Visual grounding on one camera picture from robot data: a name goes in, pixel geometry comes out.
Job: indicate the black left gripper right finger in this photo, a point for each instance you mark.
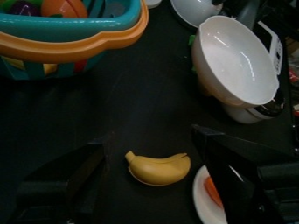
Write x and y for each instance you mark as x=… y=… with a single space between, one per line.
x=253 y=180

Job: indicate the yellow toy banana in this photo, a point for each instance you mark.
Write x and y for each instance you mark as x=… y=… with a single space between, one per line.
x=159 y=170

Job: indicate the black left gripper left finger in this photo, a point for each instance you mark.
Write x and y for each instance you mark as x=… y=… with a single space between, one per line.
x=58 y=186

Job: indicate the white bowl-shaped pan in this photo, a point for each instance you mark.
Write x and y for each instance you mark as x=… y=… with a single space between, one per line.
x=234 y=64

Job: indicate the white toy stove with buttons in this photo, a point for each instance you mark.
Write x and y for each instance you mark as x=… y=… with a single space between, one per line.
x=275 y=49

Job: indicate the orange toy carrot slice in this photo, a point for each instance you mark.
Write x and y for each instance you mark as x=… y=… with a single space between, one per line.
x=213 y=191

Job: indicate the purple toy eggplant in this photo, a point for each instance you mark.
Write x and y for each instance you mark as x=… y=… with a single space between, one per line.
x=23 y=8

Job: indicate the orange toy fruit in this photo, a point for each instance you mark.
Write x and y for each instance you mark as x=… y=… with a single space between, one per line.
x=65 y=8

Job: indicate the teal basket with orange rim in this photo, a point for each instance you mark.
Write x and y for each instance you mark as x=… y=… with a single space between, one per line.
x=70 y=38

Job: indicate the green toy vegetable piece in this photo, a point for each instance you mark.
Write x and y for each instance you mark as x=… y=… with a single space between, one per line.
x=191 y=40

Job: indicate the small white plate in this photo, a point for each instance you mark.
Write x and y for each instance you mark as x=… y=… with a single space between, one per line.
x=201 y=201

